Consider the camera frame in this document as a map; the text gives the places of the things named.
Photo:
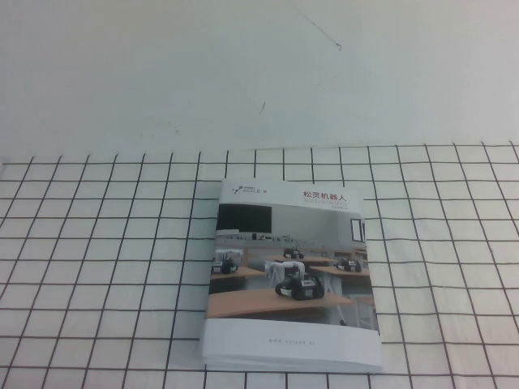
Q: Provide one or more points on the white AgileX product catalogue book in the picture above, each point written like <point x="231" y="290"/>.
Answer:
<point x="284" y="332"/>

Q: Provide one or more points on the white black-grid table cloth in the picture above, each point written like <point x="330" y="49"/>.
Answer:
<point x="81" y="243"/>

